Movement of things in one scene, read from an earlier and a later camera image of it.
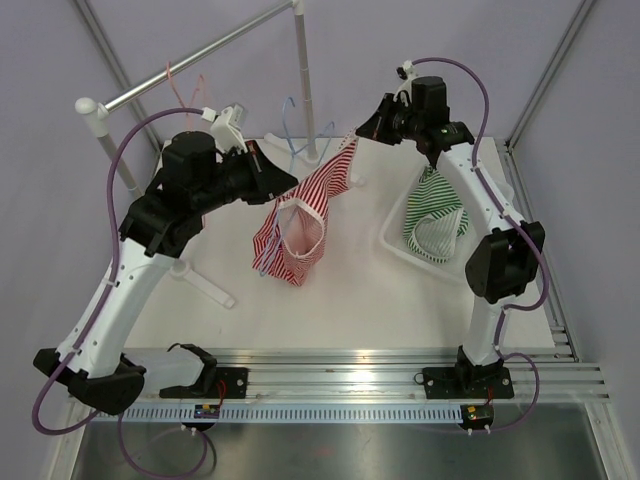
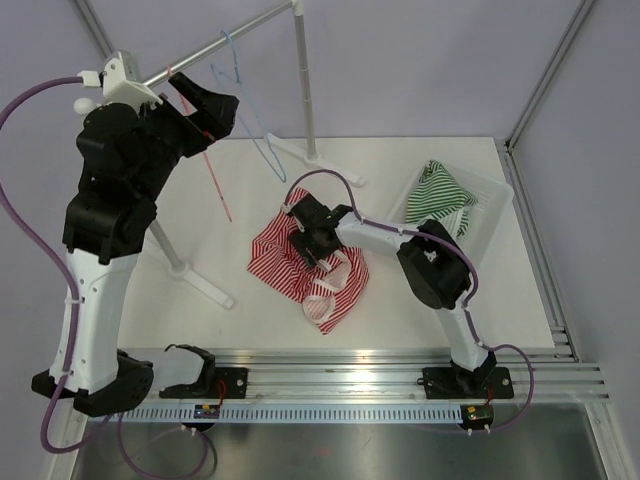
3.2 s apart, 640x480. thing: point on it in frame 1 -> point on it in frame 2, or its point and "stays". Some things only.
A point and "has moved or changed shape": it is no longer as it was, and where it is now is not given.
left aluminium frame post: [109, 55] stays
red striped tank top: [291, 239] has moved or changed shape
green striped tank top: [436, 216] stays
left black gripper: [267, 180] -> [213, 111]
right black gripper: [376, 127] -> [301, 238]
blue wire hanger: [330, 127] -> [246, 107]
